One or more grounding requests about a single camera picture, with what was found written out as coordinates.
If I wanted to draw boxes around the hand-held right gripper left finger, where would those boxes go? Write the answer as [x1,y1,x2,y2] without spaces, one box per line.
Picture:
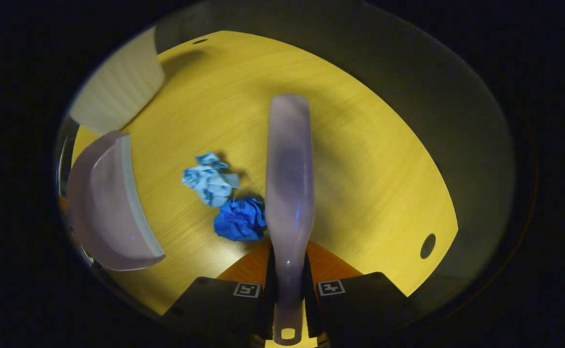
[161,239,276,345]

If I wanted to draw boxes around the pink dustpan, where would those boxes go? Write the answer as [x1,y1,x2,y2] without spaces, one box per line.
[66,130,166,271]

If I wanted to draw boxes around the light blue paper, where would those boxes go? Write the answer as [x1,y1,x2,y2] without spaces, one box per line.
[182,152,240,207]

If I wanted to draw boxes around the pink small broom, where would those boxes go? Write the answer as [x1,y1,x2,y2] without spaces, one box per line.
[264,94,316,346]

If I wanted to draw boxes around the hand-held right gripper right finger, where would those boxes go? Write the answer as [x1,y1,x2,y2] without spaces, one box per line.
[304,240,419,345]

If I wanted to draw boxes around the dark blue paper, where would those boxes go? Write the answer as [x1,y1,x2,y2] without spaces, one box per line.
[214,197,267,242]

